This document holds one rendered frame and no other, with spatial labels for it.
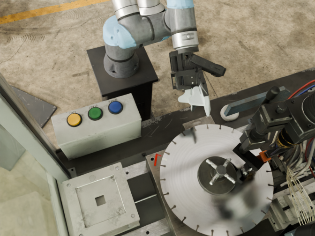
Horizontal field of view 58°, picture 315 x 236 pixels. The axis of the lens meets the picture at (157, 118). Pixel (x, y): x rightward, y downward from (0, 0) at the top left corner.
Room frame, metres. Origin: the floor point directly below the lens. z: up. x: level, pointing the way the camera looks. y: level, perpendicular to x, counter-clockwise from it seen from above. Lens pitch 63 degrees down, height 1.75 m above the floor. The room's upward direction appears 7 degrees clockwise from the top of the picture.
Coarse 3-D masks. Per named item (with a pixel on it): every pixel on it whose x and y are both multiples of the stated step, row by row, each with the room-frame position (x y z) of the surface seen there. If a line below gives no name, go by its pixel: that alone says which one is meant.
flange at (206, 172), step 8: (216, 160) 0.29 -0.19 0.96; (224, 160) 0.29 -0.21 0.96; (200, 168) 0.26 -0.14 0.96; (208, 168) 0.26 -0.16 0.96; (232, 168) 0.27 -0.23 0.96; (200, 176) 0.24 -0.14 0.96; (208, 176) 0.24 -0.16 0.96; (224, 176) 0.24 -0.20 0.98; (232, 176) 0.25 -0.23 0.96; (208, 184) 0.21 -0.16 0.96; (216, 184) 0.22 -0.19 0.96; (224, 184) 0.22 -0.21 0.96; (232, 184) 0.22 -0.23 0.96; (216, 192) 0.19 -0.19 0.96; (224, 192) 0.20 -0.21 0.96
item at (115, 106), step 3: (114, 102) 0.47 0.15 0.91; (117, 102) 0.47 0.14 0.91; (111, 105) 0.46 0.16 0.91; (114, 105) 0.46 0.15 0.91; (117, 105) 0.46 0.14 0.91; (120, 105) 0.46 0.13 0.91; (111, 108) 0.45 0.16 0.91; (114, 108) 0.45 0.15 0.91; (117, 108) 0.45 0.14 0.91; (120, 108) 0.45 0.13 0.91; (114, 111) 0.44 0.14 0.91; (117, 111) 0.44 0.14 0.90
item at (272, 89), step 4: (272, 88) 0.34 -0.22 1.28; (276, 88) 0.34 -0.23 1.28; (268, 92) 0.34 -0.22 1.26; (272, 92) 0.33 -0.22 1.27; (276, 92) 0.33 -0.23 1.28; (268, 96) 0.33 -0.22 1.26; (272, 96) 0.33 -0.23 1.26; (276, 96) 0.33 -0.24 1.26; (264, 100) 0.34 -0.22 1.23; (268, 100) 0.33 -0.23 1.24; (260, 104) 0.34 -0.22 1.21
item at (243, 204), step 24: (192, 144) 0.33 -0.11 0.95; (216, 144) 0.34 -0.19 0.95; (168, 168) 0.25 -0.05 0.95; (192, 168) 0.26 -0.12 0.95; (240, 168) 0.28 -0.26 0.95; (264, 168) 0.28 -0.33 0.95; (168, 192) 0.18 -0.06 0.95; (192, 192) 0.19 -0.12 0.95; (240, 192) 0.20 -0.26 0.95; (264, 192) 0.21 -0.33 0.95; (192, 216) 0.12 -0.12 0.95; (216, 216) 0.13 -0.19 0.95; (240, 216) 0.14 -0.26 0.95
